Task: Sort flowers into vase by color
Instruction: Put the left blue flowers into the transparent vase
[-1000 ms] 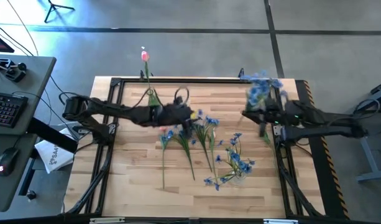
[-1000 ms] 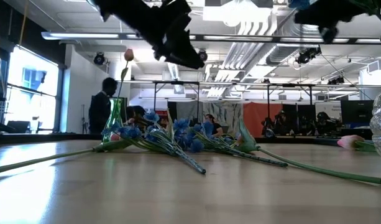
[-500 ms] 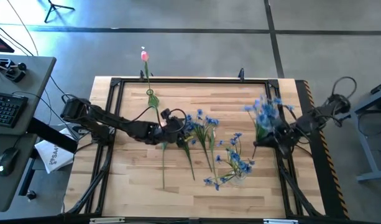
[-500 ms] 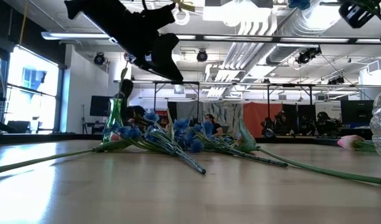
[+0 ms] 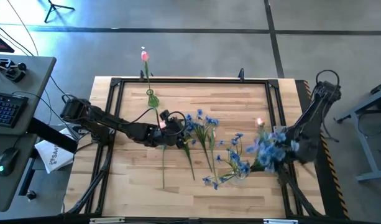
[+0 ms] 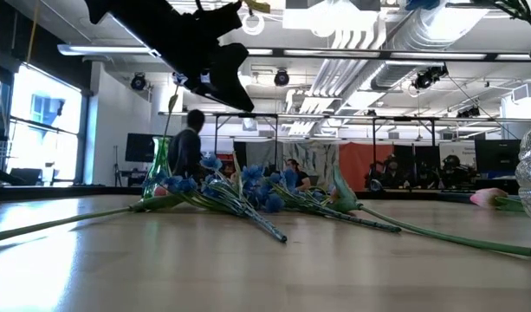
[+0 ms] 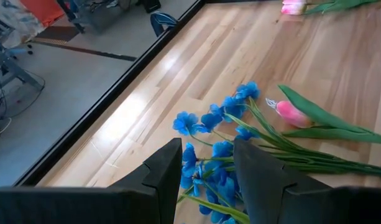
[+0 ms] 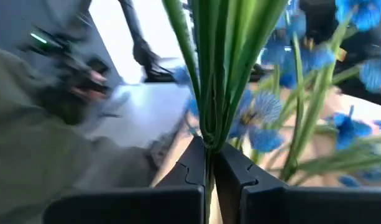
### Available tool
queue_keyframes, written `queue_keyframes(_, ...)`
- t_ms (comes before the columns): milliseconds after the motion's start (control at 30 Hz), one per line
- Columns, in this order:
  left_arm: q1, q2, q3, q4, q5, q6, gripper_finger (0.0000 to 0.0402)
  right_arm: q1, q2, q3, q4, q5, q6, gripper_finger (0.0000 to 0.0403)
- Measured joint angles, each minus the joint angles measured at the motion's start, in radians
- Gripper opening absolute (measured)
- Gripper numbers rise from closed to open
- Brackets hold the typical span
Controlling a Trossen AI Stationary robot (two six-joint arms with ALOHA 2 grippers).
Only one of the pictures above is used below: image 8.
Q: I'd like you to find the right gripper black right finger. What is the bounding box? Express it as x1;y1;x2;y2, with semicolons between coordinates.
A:
213;142;381;224

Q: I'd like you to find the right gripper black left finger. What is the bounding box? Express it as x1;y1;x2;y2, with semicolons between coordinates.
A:
42;136;207;224

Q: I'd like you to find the blue artificial flower spray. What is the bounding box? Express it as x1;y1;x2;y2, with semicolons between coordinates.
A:
325;105;381;188
255;0;381;187
161;0;303;224

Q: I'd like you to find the black computer mouse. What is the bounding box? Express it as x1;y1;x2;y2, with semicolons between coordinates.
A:
34;55;112;126

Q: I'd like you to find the person's hand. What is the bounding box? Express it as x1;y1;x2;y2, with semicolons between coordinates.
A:
68;70;112;101

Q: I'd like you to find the grey side desk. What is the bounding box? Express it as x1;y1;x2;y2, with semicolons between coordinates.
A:
0;45;185;224

